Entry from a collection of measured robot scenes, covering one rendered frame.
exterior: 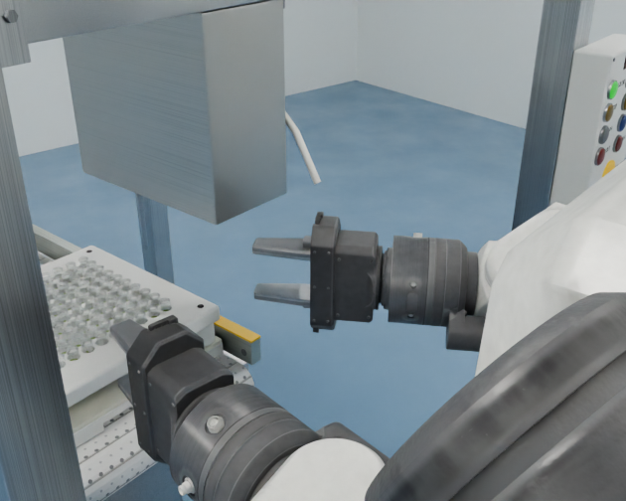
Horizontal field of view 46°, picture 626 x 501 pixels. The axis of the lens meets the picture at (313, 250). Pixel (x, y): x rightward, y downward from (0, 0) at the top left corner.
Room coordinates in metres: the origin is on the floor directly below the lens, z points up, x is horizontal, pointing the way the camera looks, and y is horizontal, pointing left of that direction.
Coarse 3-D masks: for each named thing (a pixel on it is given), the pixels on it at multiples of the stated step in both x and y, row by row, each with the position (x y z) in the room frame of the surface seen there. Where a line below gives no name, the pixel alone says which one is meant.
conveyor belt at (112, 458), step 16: (240, 368) 0.70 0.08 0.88; (128, 416) 0.61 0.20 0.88; (112, 432) 0.59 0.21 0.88; (128, 432) 0.59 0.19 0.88; (80, 448) 0.56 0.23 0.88; (96, 448) 0.56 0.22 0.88; (112, 448) 0.56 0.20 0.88; (128, 448) 0.57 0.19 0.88; (80, 464) 0.54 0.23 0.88; (96, 464) 0.54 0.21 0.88; (112, 464) 0.55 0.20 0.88; (128, 464) 0.56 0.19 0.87; (144, 464) 0.57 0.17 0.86; (96, 480) 0.53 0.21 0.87; (112, 480) 0.54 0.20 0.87; (128, 480) 0.55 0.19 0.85; (96, 496) 0.52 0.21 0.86
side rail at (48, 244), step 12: (36, 228) 1.00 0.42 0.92; (36, 240) 0.98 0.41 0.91; (48, 240) 0.96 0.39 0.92; (60, 240) 0.96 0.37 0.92; (48, 252) 0.96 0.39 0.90; (60, 252) 0.94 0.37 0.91; (72, 252) 0.92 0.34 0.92; (228, 336) 0.72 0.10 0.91; (228, 348) 0.72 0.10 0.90; (240, 348) 0.71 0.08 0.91; (252, 348) 0.70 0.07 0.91; (252, 360) 0.70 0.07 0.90
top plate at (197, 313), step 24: (48, 264) 0.82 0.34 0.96; (120, 264) 0.82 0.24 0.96; (120, 288) 0.76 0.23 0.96; (168, 288) 0.76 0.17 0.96; (168, 312) 0.70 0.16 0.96; (192, 312) 0.70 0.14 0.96; (216, 312) 0.71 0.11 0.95; (96, 360) 0.61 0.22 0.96; (120, 360) 0.61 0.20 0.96; (72, 384) 0.57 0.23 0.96; (96, 384) 0.59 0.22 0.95
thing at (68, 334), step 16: (64, 272) 0.78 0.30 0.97; (80, 272) 0.78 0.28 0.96; (48, 288) 0.74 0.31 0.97; (64, 288) 0.75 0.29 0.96; (80, 288) 0.75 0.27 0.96; (96, 288) 0.74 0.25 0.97; (112, 288) 0.75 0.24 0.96; (48, 304) 0.71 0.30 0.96; (64, 304) 0.71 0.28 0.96; (80, 304) 0.70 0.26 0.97; (96, 304) 0.71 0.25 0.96; (112, 304) 0.71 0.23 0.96; (128, 304) 0.72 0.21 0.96; (144, 304) 0.71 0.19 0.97; (64, 320) 0.68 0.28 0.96; (80, 320) 0.67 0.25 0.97; (96, 320) 0.68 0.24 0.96; (112, 320) 0.68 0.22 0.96; (64, 336) 0.65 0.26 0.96; (80, 336) 0.65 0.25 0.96; (64, 352) 0.62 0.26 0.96
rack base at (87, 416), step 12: (216, 336) 0.72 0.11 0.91; (216, 348) 0.71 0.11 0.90; (108, 384) 0.63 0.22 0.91; (96, 396) 0.61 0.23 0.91; (108, 396) 0.61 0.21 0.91; (120, 396) 0.61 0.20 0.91; (72, 408) 0.59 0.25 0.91; (84, 408) 0.59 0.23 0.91; (96, 408) 0.59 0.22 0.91; (108, 408) 0.59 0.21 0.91; (120, 408) 0.60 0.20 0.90; (72, 420) 0.57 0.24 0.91; (84, 420) 0.57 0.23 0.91; (96, 420) 0.58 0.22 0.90; (84, 432) 0.57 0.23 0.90; (96, 432) 0.58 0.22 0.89
